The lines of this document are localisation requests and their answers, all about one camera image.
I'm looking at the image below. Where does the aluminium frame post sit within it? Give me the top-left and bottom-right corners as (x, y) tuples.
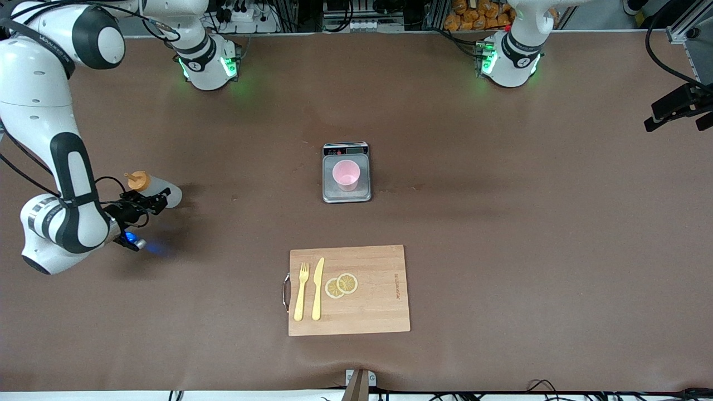
(666, 0), (713, 45)

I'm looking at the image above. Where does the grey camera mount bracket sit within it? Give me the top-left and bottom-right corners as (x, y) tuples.
(344, 369), (377, 401)

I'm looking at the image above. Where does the pink plastic cup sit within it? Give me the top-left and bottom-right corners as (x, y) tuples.
(332, 159), (360, 192)

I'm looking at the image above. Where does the black looped floor cable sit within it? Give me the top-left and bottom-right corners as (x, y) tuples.
(524, 379), (563, 397)

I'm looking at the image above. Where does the brown table cover mat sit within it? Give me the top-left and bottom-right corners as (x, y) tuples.
(0, 33), (713, 393)

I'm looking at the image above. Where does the grey digital kitchen scale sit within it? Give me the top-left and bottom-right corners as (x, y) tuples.
(321, 141), (373, 204)

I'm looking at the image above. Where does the wooden cutting board metal handle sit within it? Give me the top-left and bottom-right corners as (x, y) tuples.
(282, 244), (412, 337)

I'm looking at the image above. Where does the translucent squeeze bottle orange cap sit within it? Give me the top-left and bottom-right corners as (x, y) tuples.
(124, 170), (183, 209)

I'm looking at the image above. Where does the white electronics box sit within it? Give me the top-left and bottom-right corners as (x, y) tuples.
(322, 0), (406, 32)

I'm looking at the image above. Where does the white power strip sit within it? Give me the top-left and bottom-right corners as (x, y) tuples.
(214, 4), (281, 34)

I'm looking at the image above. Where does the yellow plastic fork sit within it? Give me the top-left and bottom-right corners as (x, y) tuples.
(294, 262), (310, 322)

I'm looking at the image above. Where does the pile of orange objects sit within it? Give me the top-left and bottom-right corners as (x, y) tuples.
(444, 0), (559, 32)

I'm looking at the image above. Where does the yellow plastic knife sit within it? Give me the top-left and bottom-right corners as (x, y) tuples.
(311, 257), (325, 321)

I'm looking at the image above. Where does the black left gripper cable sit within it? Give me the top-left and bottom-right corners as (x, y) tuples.
(645, 0), (704, 89)

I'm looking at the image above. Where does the black left base cable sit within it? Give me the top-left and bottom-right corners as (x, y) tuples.
(432, 25), (483, 60)

